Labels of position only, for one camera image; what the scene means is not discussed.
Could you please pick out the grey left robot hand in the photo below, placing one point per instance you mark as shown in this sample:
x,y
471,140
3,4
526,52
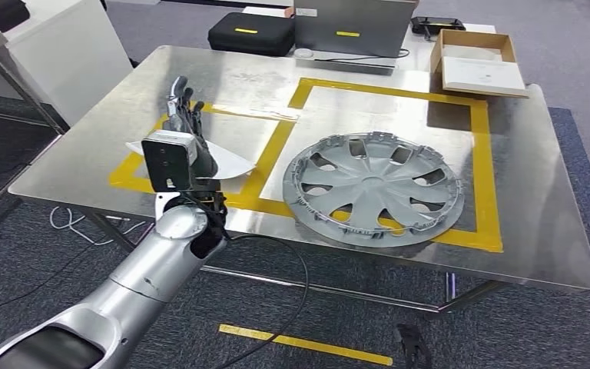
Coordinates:
x,y
193,132

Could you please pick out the white curved plastic part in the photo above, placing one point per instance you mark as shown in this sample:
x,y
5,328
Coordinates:
x,y
229,163

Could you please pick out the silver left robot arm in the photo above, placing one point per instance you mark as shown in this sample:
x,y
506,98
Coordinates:
x,y
122,295

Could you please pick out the steel workbench table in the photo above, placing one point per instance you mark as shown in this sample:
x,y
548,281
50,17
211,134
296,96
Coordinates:
x,y
351,102

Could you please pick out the yellow tape rectangle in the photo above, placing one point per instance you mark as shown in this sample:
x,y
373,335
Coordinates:
x,y
269,153
478,168

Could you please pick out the white round puck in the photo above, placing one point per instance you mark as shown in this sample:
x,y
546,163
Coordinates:
x,y
302,53

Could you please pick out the white desk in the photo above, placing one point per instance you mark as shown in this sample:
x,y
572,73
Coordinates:
x,y
66,56

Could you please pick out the grey wheel hubcap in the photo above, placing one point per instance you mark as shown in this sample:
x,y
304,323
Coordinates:
x,y
371,188

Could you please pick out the grey laptop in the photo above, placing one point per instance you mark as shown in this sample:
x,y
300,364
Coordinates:
x,y
351,25

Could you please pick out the yellow floor tape strip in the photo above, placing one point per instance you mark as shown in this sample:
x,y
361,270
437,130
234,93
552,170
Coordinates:
x,y
305,345

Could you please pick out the black controller device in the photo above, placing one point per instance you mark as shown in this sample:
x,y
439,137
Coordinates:
x,y
437,23

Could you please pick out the cardboard box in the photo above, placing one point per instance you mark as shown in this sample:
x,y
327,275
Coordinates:
x,y
470,38

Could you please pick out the white board sheet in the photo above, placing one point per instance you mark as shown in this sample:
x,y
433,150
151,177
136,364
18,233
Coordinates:
x,y
483,74

